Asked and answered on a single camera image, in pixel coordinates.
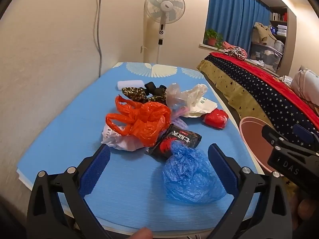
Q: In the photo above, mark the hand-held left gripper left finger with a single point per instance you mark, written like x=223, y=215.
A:
x=96, y=171

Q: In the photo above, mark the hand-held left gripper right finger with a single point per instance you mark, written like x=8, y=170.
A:
x=223, y=171

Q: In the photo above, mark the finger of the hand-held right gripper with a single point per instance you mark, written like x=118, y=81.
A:
x=273, y=135
x=305, y=134

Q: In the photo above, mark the pink plastic bucket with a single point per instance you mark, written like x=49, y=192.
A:
x=251, y=134

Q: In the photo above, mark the blue plastic bag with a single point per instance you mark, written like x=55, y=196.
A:
x=187, y=174

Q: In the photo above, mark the white plastic bag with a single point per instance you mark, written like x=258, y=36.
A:
x=119, y=142

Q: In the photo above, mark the red packet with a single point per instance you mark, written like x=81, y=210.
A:
x=216, y=118

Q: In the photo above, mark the black snack packet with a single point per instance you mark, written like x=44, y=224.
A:
x=174, y=137

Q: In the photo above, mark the purple foam net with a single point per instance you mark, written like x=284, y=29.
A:
x=180, y=124

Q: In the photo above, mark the white bag with green print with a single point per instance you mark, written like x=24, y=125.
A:
x=204, y=107

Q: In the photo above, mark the orange plastic bag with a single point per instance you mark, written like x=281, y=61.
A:
x=147, y=122

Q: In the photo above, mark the floral cloth band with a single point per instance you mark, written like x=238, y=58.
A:
x=133, y=92

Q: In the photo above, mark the clear plastic bag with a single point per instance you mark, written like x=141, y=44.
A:
x=179, y=94

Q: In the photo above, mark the white foam net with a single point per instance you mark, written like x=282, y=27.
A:
x=129, y=84

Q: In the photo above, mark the person's right hand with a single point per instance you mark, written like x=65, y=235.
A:
x=305, y=210

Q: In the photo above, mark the person's left hand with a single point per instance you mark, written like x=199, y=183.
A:
x=140, y=234

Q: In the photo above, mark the bed with star blanket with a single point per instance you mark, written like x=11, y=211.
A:
x=259, y=97

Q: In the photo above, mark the plaid pillow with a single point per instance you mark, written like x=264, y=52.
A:
x=309, y=84

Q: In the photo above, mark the blue mat with white print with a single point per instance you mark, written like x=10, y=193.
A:
x=62, y=129

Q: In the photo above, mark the white cloth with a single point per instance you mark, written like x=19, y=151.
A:
x=286, y=80

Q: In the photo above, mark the red blanket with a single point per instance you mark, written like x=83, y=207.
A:
x=269, y=78

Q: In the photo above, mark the clear storage box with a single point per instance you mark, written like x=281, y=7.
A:
x=264, y=56

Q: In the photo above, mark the white pot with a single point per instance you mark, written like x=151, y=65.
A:
x=279, y=46

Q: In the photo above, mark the striped cloth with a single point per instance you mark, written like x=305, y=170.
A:
x=235, y=52

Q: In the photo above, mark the tan jacket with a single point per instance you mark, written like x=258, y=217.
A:
x=263, y=32

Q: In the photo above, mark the blue and white package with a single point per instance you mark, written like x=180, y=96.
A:
x=273, y=30

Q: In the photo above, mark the stack of white towels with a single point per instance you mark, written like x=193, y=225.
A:
x=282, y=29

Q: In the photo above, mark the potted green plant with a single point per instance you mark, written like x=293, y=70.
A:
x=211, y=38

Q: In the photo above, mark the row of books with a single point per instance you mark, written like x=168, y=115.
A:
x=279, y=16

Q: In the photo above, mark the blue curtain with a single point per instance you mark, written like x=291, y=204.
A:
x=231, y=12

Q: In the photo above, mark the white standing fan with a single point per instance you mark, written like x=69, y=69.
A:
x=165, y=6

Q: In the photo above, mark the wall shelf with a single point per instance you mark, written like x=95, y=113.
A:
x=286, y=22

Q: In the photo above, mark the white wall outlet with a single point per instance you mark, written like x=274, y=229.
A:
x=142, y=49

